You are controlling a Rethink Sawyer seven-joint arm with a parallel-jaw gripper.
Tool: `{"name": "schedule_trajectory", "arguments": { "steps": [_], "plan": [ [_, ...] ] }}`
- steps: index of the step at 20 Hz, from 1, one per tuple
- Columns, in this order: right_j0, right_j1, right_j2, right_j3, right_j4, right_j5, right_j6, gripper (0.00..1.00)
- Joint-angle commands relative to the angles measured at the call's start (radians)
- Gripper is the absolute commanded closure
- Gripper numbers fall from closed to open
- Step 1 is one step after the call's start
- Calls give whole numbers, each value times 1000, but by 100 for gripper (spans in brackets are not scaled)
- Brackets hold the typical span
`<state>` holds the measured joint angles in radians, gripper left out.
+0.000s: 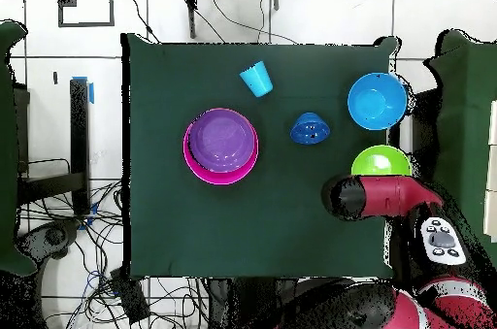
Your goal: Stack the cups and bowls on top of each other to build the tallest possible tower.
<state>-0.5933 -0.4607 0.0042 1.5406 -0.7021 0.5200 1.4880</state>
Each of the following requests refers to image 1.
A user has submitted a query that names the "black grey floor device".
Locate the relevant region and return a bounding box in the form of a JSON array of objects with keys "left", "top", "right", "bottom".
[{"left": 17, "top": 219, "right": 81, "bottom": 264}]

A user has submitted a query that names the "small dark blue bowl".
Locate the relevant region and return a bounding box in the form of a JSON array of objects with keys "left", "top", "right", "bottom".
[{"left": 289, "top": 112, "right": 332, "bottom": 146}]

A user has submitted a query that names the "lime green bowl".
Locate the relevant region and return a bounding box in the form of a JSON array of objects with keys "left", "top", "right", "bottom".
[{"left": 350, "top": 145, "right": 413, "bottom": 178}]

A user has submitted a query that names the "black tripod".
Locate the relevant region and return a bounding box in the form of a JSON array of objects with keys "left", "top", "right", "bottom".
[{"left": 174, "top": 0, "right": 281, "bottom": 40}]

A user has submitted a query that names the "black power strip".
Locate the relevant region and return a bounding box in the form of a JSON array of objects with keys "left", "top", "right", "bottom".
[{"left": 110, "top": 268, "right": 151, "bottom": 324}]

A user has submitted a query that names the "dark green table cloth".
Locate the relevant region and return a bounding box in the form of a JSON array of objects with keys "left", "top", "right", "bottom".
[{"left": 120, "top": 32, "right": 401, "bottom": 281}]

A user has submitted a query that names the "black metal frame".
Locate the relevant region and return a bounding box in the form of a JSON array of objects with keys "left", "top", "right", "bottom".
[{"left": 17, "top": 77, "right": 94, "bottom": 217}]

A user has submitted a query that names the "light blue bowl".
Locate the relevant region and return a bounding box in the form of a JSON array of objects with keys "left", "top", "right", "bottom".
[{"left": 347, "top": 72, "right": 409, "bottom": 131}]

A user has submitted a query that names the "light blue cup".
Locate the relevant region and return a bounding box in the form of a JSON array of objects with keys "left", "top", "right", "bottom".
[{"left": 239, "top": 59, "right": 274, "bottom": 99}]

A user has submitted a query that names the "purple bowl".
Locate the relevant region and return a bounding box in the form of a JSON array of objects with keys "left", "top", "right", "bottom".
[{"left": 187, "top": 108, "right": 257, "bottom": 174}]

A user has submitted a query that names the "green cloth side table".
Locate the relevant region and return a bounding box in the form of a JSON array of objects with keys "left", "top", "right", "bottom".
[
  {"left": 422, "top": 29, "right": 497, "bottom": 264},
  {"left": 0, "top": 19, "right": 38, "bottom": 278}
]

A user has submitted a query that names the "tangle of cables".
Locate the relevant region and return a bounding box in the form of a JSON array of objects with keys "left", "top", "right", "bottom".
[{"left": 18, "top": 181, "right": 211, "bottom": 329}]

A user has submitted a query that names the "pink bowl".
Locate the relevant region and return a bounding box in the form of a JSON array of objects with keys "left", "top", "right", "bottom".
[{"left": 182, "top": 107, "right": 260, "bottom": 186}]

